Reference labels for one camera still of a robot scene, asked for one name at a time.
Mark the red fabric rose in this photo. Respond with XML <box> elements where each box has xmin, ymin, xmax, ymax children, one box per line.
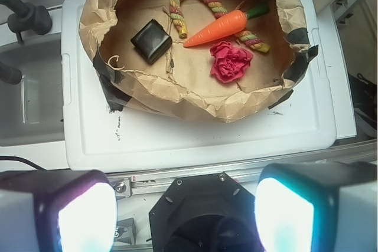
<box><xmin>210</xmin><ymin>41</ymin><xmax>253</xmax><ymax>84</ymax></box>

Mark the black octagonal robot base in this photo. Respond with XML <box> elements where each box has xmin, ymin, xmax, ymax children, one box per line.
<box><xmin>149</xmin><ymin>172</ymin><xmax>264</xmax><ymax>251</ymax></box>

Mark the thin black cable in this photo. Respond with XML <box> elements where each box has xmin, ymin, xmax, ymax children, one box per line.
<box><xmin>0</xmin><ymin>156</ymin><xmax>48</xmax><ymax>172</ymax></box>

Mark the aluminium extrusion rail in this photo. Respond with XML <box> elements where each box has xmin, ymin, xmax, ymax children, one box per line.
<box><xmin>107</xmin><ymin>139</ymin><xmax>377</xmax><ymax>199</ymax></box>

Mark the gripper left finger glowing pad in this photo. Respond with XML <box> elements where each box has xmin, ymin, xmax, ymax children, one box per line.
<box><xmin>1</xmin><ymin>169</ymin><xmax>117</xmax><ymax>251</ymax></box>

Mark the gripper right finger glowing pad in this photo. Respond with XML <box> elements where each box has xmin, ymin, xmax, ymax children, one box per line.
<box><xmin>255</xmin><ymin>162</ymin><xmax>377</xmax><ymax>251</ymax></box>

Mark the brown paper bag tray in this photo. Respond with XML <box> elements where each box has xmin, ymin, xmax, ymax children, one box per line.
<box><xmin>79</xmin><ymin>0</ymin><xmax>318</xmax><ymax>123</ymax></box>

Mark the orange toy carrot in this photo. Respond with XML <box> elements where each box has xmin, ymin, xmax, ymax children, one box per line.
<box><xmin>184</xmin><ymin>3</ymin><xmax>270</xmax><ymax>53</ymax></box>

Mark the metal corner bracket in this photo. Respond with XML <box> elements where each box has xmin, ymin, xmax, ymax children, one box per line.
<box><xmin>115</xmin><ymin>218</ymin><xmax>137</xmax><ymax>246</ymax></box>

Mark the white plastic board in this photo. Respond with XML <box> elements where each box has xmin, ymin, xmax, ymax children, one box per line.
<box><xmin>61</xmin><ymin>0</ymin><xmax>337</xmax><ymax>172</ymax></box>

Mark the small black box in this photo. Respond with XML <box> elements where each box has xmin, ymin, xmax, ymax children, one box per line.
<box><xmin>131</xmin><ymin>19</ymin><xmax>172</xmax><ymax>65</ymax></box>

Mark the multicoloured twisted rope toy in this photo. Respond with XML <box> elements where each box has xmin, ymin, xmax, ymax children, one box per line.
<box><xmin>168</xmin><ymin>0</ymin><xmax>270</xmax><ymax>53</ymax></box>

